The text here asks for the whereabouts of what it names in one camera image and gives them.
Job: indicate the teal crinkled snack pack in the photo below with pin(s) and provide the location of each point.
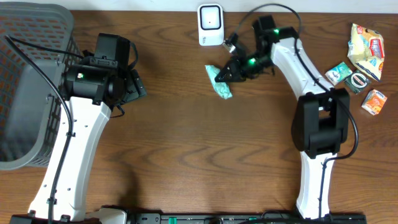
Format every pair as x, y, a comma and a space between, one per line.
222, 89

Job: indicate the teal Kleenex tissue pack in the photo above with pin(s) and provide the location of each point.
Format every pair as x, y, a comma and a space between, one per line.
338, 73

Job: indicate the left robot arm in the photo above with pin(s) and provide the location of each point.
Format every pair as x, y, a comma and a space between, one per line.
90, 93

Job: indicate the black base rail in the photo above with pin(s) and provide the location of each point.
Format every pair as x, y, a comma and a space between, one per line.
269, 216

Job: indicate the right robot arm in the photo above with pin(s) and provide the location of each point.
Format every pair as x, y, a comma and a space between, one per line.
320, 123

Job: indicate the dark grey plastic basket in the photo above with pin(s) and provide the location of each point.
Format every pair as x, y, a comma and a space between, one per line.
30, 110

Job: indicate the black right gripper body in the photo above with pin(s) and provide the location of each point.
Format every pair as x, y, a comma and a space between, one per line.
251, 63

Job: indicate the orange Kleenex tissue pack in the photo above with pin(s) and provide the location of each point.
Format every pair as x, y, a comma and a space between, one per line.
373, 102

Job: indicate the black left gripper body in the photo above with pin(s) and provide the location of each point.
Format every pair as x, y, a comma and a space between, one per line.
137, 86

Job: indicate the dark green round-label pack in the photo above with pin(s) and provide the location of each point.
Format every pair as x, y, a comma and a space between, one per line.
357, 82

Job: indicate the white barcode scanner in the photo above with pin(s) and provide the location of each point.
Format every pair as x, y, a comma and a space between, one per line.
210, 24

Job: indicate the large yellow wipes pack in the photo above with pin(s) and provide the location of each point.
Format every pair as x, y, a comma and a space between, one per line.
366, 51

